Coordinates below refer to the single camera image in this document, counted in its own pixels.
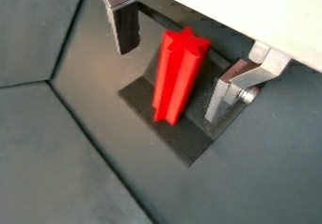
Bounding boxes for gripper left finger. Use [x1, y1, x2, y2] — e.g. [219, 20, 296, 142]
[102, 0, 139, 55]

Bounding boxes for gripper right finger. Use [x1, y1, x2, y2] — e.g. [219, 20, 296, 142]
[205, 41, 290, 122]

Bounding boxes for red star prism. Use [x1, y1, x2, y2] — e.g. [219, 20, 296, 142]
[153, 27, 210, 125]

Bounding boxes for black curved fixture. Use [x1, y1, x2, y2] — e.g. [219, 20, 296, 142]
[118, 0, 262, 168]

